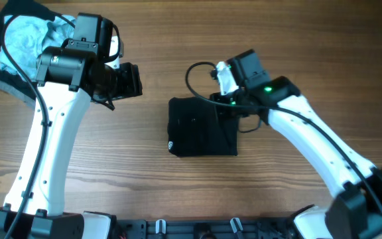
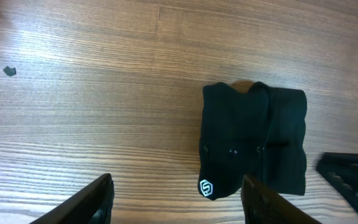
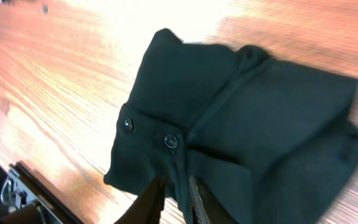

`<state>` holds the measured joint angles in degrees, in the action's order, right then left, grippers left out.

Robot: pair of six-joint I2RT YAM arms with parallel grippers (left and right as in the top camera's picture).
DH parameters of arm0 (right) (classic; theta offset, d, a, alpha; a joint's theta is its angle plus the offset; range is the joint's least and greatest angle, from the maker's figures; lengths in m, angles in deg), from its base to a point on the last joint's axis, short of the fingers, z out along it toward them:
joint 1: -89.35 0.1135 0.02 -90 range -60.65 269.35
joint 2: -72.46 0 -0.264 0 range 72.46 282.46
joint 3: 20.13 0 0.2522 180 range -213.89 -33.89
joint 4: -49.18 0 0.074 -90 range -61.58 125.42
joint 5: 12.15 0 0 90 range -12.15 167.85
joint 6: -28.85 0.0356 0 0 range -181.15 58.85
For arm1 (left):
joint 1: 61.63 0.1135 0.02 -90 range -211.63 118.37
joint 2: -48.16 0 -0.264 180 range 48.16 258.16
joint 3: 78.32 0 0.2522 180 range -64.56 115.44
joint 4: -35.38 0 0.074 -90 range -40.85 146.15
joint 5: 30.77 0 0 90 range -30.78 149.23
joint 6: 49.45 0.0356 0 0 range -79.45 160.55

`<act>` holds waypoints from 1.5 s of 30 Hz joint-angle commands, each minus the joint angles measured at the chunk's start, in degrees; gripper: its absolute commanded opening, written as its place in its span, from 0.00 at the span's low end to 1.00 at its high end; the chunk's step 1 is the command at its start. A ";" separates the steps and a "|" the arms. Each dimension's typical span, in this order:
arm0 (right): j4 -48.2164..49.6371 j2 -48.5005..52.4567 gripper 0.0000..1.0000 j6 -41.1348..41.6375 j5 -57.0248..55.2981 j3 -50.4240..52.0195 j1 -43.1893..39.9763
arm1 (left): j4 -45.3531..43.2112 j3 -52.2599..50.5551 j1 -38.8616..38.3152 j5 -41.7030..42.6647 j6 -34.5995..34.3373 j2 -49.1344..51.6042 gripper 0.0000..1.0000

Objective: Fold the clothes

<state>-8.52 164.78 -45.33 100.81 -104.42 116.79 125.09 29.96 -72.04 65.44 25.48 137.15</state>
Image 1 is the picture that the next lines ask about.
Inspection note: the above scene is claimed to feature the black t-shirt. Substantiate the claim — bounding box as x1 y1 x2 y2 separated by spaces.
167 97 239 157

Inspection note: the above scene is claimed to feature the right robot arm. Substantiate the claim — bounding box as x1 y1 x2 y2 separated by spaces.
211 50 382 238

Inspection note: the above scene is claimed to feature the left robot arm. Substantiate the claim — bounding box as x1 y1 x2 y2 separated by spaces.
0 13 142 238

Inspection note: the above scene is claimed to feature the grey folded garment in pile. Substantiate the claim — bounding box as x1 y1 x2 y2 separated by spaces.
0 73 36 108

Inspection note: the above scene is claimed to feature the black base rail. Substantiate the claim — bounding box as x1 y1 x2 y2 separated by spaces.
117 217 302 239

